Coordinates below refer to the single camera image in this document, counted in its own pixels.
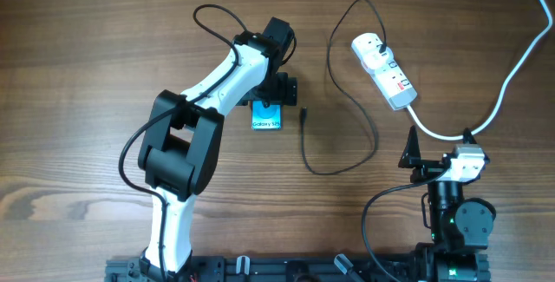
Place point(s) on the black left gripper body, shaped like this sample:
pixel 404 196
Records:
pixel 274 89

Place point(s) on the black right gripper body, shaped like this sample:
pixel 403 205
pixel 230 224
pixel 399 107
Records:
pixel 427 172

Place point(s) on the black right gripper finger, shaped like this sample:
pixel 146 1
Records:
pixel 467 137
pixel 411 155

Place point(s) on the teal Galaxy smartphone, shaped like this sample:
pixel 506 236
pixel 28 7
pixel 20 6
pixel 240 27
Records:
pixel 263 118

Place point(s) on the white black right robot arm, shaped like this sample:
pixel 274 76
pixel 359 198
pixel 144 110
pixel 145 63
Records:
pixel 459 227

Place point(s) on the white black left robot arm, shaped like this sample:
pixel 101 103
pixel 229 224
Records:
pixel 173 156

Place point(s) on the white USB charger plug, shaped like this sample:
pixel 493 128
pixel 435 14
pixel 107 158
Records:
pixel 374 59

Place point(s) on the white power strip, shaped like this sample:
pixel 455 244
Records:
pixel 394 85

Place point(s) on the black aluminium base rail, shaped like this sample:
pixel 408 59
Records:
pixel 282 269

